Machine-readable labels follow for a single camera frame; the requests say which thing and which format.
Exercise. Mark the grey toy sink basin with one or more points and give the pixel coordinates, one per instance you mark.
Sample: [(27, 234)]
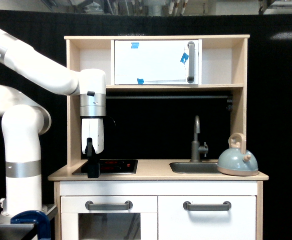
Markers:
[(194, 167)]

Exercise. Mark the grey microwave handle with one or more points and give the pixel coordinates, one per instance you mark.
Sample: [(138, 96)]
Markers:
[(191, 59)]

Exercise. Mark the blue beige toy teapot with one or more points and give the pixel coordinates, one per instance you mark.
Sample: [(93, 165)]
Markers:
[(237, 160)]

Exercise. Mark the wooden toy kitchen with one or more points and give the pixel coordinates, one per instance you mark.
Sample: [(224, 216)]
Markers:
[(158, 193)]

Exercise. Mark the blue tape piece top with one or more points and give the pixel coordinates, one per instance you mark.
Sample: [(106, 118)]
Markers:
[(134, 45)]

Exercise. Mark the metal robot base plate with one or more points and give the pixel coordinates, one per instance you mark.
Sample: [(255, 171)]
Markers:
[(49, 211)]

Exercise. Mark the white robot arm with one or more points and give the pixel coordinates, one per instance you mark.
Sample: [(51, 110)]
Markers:
[(24, 120)]

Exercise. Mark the white toy microwave door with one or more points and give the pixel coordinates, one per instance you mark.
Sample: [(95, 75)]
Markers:
[(157, 62)]

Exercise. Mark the black toy stove top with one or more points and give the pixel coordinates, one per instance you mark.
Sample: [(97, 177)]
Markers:
[(118, 166)]

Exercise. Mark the blue c-clamp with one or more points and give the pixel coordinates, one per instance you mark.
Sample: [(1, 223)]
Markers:
[(39, 218)]

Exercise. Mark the blue tape piece right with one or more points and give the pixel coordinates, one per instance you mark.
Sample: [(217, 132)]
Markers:
[(184, 58)]

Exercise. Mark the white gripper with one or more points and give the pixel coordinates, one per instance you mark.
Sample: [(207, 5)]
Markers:
[(92, 139)]

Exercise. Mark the grey cabinet door handle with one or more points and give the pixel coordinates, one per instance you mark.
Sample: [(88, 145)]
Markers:
[(225, 206)]

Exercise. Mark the grey toy faucet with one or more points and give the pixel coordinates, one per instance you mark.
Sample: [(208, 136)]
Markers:
[(196, 148)]

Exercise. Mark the grey oven door handle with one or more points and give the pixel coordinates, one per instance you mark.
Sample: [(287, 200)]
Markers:
[(108, 206)]

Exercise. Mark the blue tape piece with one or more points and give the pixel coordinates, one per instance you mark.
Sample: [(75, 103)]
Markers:
[(184, 58), (134, 45), (140, 81)]

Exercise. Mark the grey hanging rail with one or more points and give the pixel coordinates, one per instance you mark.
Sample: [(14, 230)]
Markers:
[(170, 97)]

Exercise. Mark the blue tape piece bottom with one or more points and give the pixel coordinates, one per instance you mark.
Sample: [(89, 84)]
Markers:
[(140, 81)]

